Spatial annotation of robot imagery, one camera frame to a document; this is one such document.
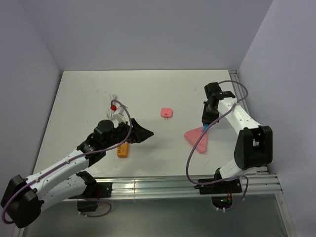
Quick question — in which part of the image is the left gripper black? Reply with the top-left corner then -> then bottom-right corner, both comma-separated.
103,118 -> 153,149

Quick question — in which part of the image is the blue plug adapter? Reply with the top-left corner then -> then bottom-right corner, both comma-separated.
202,124 -> 209,132

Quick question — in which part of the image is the orange power strip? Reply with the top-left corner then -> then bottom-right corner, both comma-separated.
117,142 -> 129,158

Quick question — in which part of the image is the pink triangular power strip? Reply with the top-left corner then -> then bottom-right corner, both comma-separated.
184,127 -> 207,154

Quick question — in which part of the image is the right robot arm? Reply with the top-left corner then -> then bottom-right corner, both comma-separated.
201,82 -> 273,193

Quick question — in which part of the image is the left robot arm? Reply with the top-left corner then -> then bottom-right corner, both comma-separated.
0,119 -> 154,228

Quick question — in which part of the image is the pink plug adapter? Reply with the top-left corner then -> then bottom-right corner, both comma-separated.
160,107 -> 173,119

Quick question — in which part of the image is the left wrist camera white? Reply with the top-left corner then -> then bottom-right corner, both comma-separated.
108,105 -> 127,123

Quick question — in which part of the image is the white power strip cord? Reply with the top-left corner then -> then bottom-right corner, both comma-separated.
105,93 -> 119,120

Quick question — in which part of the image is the right aluminium rail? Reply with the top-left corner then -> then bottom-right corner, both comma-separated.
227,70 -> 273,171

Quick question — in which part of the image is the aluminium rail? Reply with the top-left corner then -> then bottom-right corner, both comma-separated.
227,70 -> 273,171
92,174 -> 282,200

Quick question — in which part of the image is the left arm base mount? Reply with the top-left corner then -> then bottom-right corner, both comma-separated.
70,182 -> 113,218

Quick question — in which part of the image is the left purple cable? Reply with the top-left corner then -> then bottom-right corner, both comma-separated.
1,100 -> 133,224

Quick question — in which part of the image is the purple cable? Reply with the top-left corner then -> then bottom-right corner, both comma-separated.
1,100 -> 133,224
185,80 -> 249,212

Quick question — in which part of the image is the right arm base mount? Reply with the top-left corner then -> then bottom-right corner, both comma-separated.
194,179 -> 242,209

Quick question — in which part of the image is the front aluminium rail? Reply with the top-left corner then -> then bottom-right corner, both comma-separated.
92,174 -> 282,200

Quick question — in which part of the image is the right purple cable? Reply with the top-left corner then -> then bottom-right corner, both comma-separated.
185,80 -> 249,212

